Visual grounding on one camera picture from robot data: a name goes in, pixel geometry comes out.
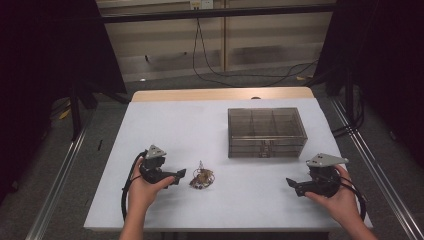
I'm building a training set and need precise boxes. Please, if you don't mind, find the black metal stand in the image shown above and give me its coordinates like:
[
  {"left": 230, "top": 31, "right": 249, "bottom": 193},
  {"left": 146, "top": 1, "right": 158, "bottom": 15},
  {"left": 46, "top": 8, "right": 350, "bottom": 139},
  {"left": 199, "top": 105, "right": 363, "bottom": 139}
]
[
  {"left": 306, "top": 66, "right": 364, "bottom": 138},
  {"left": 68, "top": 83, "right": 131, "bottom": 141}
]

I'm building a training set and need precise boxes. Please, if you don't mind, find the transparent grey drawer box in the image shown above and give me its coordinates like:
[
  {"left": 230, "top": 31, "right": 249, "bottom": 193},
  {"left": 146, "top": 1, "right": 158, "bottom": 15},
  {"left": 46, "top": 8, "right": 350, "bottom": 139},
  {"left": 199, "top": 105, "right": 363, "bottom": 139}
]
[{"left": 227, "top": 107, "right": 308, "bottom": 159}]

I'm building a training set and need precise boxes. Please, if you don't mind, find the black horizontal bar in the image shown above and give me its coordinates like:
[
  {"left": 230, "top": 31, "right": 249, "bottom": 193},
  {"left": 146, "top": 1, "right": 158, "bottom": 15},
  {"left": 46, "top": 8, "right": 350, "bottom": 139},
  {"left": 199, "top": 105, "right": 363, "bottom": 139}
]
[{"left": 99, "top": 3, "right": 338, "bottom": 24}]

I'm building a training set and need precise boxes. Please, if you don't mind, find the metal floor rail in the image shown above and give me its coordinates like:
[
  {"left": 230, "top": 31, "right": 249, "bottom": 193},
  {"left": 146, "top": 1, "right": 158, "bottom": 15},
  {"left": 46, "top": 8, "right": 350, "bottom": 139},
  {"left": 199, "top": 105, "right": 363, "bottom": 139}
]
[
  {"left": 329, "top": 96, "right": 424, "bottom": 240},
  {"left": 24, "top": 109, "right": 98, "bottom": 240}
]

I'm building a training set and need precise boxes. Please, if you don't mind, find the person's left hand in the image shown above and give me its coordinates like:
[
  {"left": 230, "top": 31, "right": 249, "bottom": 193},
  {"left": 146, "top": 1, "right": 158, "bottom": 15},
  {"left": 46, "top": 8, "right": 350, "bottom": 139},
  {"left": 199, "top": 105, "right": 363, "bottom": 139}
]
[{"left": 128, "top": 159, "right": 176, "bottom": 214}]

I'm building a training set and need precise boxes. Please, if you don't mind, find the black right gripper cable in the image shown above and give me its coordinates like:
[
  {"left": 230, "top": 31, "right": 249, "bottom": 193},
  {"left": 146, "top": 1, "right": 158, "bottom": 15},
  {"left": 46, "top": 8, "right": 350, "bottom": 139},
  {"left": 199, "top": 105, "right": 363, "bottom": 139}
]
[{"left": 339, "top": 176, "right": 368, "bottom": 223}]

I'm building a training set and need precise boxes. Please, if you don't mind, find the brown cord beaded necklace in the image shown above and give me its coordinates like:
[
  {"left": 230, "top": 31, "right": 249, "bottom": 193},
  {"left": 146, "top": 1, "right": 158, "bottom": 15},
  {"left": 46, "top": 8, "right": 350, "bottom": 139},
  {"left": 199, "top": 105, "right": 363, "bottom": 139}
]
[{"left": 188, "top": 160, "right": 216, "bottom": 190}]

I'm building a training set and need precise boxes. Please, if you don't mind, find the black floor cable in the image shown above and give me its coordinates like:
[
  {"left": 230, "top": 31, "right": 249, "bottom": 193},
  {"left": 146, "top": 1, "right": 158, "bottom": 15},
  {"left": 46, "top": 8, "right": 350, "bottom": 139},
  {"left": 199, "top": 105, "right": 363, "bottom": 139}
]
[
  {"left": 191, "top": 18, "right": 319, "bottom": 88},
  {"left": 198, "top": 19, "right": 319, "bottom": 78}
]

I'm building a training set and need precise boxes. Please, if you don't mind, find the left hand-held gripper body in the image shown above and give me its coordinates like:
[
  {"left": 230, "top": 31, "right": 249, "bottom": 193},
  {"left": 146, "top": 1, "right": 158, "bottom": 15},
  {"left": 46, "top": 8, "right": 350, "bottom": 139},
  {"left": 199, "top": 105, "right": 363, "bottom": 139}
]
[{"left": 139, "top": 144, "right": 169, "bottom": 185}]

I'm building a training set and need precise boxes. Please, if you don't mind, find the person's right hand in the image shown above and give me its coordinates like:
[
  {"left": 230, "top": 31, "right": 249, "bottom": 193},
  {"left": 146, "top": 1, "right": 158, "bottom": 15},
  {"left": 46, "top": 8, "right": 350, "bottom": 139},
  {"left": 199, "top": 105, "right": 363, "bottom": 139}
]
[{"left": 304, "top": 164, "right": 363, "bottom": 228}]

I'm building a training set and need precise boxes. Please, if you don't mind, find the black curtain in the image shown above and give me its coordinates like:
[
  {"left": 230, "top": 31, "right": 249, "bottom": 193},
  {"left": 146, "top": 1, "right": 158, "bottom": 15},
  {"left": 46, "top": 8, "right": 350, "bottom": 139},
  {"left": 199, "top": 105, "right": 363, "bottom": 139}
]
[
  {"left": 314, "top": 0, "right": 424, "bottom": 168},
  {"left": 0, "top": 0, "right": 128, "bottom": 201}
]

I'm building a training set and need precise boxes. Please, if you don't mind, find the white wall socket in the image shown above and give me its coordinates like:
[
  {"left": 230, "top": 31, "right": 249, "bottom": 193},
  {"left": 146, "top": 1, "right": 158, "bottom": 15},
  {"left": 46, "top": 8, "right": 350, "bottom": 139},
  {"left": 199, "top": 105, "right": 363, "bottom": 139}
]
[{"left": 189, "top": 0, "right": 214, "bottom": 10}]

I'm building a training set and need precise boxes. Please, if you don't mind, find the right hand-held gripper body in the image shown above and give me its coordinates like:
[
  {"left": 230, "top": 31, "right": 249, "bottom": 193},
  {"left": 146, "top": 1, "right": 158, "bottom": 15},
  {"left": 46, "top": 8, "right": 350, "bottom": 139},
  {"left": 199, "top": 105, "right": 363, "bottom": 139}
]
[{"left": 305, "top": 153, "right": 349, "bottom": 198}]

